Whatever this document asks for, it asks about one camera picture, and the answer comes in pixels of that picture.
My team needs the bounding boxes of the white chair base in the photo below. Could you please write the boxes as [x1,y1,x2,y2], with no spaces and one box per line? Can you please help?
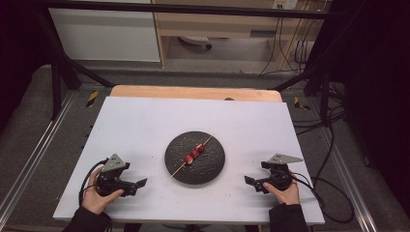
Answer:
[178,35,214,50]

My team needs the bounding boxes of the yellow black tape strip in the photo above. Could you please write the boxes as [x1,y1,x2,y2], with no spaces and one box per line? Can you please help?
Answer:
[85,90,101,108]
[293,96,310,111]

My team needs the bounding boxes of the black curtain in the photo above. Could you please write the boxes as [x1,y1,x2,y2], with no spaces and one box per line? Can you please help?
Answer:
[0,0,54,130]
[317,0,410,209]

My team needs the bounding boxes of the white cabinet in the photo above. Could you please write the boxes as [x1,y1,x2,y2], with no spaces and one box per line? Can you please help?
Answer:
[48,0,161,63]

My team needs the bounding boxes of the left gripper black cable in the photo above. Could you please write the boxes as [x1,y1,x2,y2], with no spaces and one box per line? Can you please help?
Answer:
[78,158,109,207]

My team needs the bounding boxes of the light wooden desk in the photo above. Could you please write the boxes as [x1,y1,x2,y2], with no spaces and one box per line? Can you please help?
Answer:
[151,0,327,71]

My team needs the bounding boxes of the person's right hand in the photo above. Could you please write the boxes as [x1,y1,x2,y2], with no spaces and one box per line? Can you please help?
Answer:
[262,179,301,207]

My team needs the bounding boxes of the white power strip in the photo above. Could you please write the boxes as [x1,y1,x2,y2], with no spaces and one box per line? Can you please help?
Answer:
[272,0,300,10]

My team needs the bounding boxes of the wooden table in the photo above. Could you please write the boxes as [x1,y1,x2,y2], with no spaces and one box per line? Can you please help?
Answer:
[109,84,284,103]

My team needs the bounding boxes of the person's left hand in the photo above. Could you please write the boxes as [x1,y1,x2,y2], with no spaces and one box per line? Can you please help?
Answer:
[80,166,126,216]

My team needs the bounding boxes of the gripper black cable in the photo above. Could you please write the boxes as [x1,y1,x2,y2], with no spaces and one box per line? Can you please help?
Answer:
[78,158,109,207]
[288,171,356,225]

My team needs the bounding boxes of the black floor cable bundle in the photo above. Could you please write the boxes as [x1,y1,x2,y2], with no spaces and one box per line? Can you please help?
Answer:
[291,80,348,137]

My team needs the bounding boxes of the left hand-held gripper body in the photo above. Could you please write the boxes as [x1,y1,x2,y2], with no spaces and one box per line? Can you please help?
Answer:
[96,153,138,198]

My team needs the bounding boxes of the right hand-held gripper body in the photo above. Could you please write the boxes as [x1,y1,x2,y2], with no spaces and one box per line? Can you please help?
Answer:
[260,153,305,191]

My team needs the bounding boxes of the aluminium floor rail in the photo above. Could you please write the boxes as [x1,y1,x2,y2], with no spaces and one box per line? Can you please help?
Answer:
[316,125,379,232]
[0,91,77,220]

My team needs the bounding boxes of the black round plate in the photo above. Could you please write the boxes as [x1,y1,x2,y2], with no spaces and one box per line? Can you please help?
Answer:
[163,130,226,187]

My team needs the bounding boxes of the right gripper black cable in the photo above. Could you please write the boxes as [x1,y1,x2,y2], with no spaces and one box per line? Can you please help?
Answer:
[288,171,356,225]

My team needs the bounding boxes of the hanging desk cables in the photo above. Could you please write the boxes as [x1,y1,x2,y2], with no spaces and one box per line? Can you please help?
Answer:
[258,14,324,77]

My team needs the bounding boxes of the black metal frame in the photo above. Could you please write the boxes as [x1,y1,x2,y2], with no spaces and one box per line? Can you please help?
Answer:
[32,0,337,128]

